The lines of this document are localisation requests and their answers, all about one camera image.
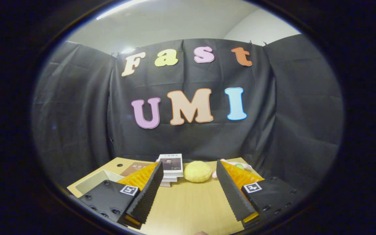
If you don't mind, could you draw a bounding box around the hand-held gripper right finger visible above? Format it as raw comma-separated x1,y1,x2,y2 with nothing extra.
216,160,302,227

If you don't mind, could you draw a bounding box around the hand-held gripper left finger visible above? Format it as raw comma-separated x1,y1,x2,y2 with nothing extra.
78,160,164,229

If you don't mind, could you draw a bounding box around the grey storage box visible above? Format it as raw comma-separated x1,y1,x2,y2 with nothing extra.
74,169,125,196

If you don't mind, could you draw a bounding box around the brown cover book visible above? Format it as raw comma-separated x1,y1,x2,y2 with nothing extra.
120,162,158,178

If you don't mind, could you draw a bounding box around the pink plush toy green shirt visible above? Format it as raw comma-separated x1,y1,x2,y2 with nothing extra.
211,159,252,179

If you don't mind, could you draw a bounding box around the white portrait cover book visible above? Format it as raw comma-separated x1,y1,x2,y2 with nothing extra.
157,154,184,179

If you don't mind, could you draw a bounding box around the yellow round bread plush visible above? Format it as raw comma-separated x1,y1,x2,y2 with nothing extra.
183,161,212,183

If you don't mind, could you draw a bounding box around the black backdrop cloth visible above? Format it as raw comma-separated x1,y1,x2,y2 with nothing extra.
31,34,344,194

